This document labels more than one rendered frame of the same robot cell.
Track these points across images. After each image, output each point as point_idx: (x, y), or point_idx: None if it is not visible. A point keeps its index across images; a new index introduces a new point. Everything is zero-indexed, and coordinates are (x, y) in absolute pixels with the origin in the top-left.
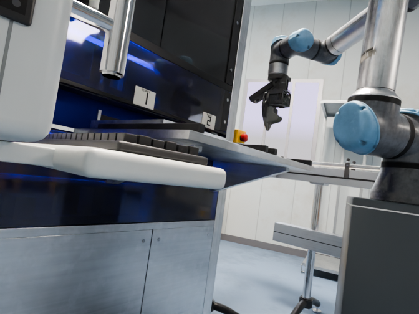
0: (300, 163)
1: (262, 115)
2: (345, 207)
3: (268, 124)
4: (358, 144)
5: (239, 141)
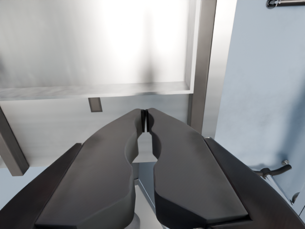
0: (135, 161)
1: (73, 145)
2: (134, 175)
3: (140, 132)
4: None
5: None
